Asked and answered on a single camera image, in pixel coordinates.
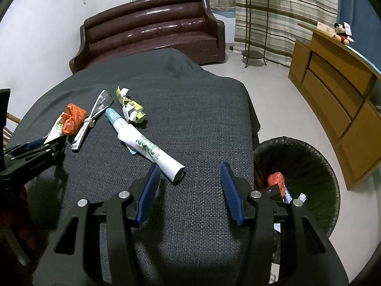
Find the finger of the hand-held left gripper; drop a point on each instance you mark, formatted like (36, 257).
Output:
(38, 158)
(32, 147)

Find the yellow-green wrapper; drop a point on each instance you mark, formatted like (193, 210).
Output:
(132, 110)

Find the trash bin with black liner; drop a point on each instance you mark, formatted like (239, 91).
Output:
(312, 166)

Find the silver knotted wrapper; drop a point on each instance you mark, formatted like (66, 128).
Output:
(90, 120)

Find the red wrapper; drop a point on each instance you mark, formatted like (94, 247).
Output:
(275, 180)

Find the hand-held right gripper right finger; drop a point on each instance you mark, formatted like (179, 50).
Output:
(233, 196)

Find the dark grey tablecloth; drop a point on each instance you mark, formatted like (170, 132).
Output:
(193, 110)

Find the mouse plush toy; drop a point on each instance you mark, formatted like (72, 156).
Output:
(342, 34)

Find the blue curtain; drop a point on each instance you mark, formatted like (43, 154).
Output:
(357, 12)

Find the orange wrapper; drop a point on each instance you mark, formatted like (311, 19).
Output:
(74, 116)

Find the white tissue box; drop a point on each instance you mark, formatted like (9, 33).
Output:
(325, 28)

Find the white and green wrapper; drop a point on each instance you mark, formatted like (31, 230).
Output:
(56, 131)

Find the brown leather sofa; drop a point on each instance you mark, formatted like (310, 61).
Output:
(148, 26)

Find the striped curtain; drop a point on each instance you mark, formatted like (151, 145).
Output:
(297, 6)

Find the black cigarette box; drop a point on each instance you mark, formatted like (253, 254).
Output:
(275, 191)

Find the dark wooden chair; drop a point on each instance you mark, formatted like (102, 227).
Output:
(4, 107)

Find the large white tube green print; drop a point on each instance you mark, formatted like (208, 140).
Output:
(148, 149)

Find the black metal plant stand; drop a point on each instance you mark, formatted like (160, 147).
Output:
(253, 55)

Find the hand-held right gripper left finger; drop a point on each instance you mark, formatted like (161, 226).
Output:
(147, 196)

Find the wooden cabinet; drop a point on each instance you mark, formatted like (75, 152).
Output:
(357, 143)

